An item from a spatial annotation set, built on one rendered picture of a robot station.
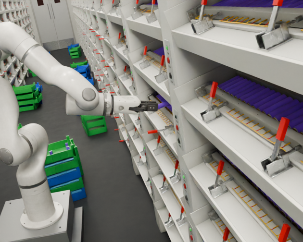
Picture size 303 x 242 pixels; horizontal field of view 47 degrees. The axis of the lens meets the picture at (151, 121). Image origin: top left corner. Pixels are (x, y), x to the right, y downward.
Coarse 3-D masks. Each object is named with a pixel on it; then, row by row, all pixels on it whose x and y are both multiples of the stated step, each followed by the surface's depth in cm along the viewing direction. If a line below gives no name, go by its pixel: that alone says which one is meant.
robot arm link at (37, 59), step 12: (36, 48) 122; (24, 60) 122; (36, 60) 121; (48, 60) 122; (36, 72) 122; (48, 72) 121; (60, 72) 119; (72, 72) 117; (48, 84) 123; (60, 84) 116; (72, 84) 115; (84, 84) 116; (72, 96) 116; (84, 96) 115; (96, 96) 116; (84, 108) 118
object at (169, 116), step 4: (152, 96) 162; (152, 100) 157; (156, 100) 155; (164, 108) 144; (160, 112) 145; (164, 112) 140; (168, 112) 138; (160, 116) 142; (164, 116) 140; (168, 116) 135; (172, 116) 134; (172, 120) 130; (172, 124) 130
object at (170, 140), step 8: (152, 88) 165; (136, 96) 165; (144, 96) 166; (144, 112) 159; (152, 120) 144; (160, 120) 141; (160, 128) 134; (168, 136) 126; (168, 144) 122; (176, 144) 109; (176, 152) 114
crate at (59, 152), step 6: (66, 138) 241; (54, 144) 241; (60, 144) 242; (72, 144) 226; (48, 150) 240; (54, 150) 240; (60, 150) 239; (66, 150) 224; (72, 150) 226; (48, 156) 221; (54, 156) 222; (60, 156) 224; (66, 156) 226; (72, 156) 227; (48, 162) 222
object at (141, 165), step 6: (132, 150) 250; (132, 156) 252; (138, 156) 250; (138, 162) 238; (138, 168) 235; (144, 168) 232; (144, 174) 225; (144, 180) 219; (150, 186) 210; (150, 192) 205
